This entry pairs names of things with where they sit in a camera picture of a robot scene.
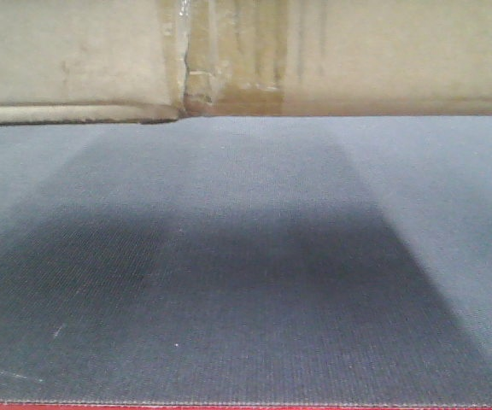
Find brown cardboard carton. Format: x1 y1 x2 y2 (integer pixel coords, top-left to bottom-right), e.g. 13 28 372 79
0 1 492 124

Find grey conveyor belt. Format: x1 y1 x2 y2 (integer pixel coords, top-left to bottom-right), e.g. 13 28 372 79
0 117 492 407

